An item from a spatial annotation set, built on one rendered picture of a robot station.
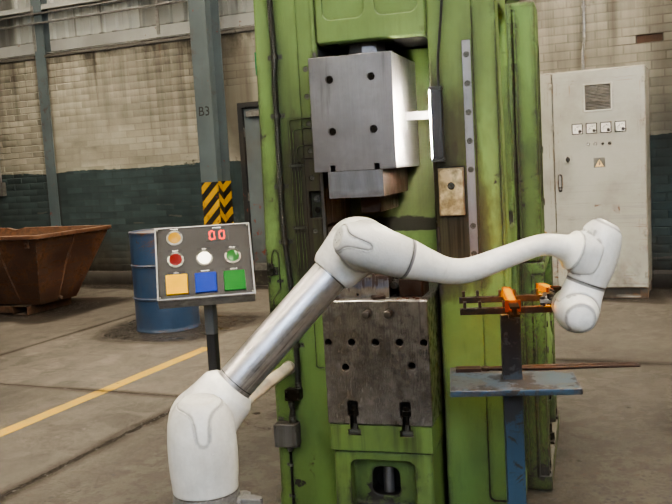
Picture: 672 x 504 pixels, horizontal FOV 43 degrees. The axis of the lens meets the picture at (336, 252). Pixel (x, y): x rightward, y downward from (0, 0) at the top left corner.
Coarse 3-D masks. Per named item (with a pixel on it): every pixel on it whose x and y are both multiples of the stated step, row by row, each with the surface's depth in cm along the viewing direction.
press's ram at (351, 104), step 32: (320, 64) 297; (352, 64) 293; (384, 64) 290; (320, 96) 298; (352, 96) 295; (384, 96) 292; (320, 128) 299; (352, 128) 296; (384, 128) 293; (416, 128) 329; (320, 160) 301; (352, 160) 297; (384, 160) 294; (416, 160) 327
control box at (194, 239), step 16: (224, 224) 307; (240, 224) 308; (160, 240) 302; (192, 240) 303; (208, 240) 303; (224, 240) 304; (240, 240) 305; (160, 256) 299; (192, 256) 301; (224, 256) 302; (240, 256) 302; (160, 272) 297; (176, 272) 297; (192, 272) 298; (160, 288) 294; (192, 288) 296; (224, 288) 298; (160, 304) 296; (176, 304) 297; (192, 304) 299; (208, 304) 301
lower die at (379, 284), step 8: (360, 280) 302; (368, 280) 301; (376, 280) 300; (384, 280) 299; (344, 288) 304; (352, 288) 303; (360, 288) 302; (368, 288) 301; (376, 288) 300; (384, 288) 300; (344, 296) 304; (352, 296) 303; (360, 296) 302; (368, 296) 302
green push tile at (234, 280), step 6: (234, 270) 299; (240, 270) 299; (228, 276) 298; (234, 276) 298; (240, 276) 298; (228, 282) 297; (234, 282) 297; (240, 282) 298; (228, 288) 296; (234, 288) 296; (240, 288) 297
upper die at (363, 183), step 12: (396, 168) 316; (336, 180) 300; (348, 180) 299; (360, 180) 297; (372, 180) 296; (384, 180) 297; (396, 180) 315; (336, 192) 300; (348, 192) 299; (360, 192) 298; (372, 192) 297; (384, 192) 296; (396, 192) 315
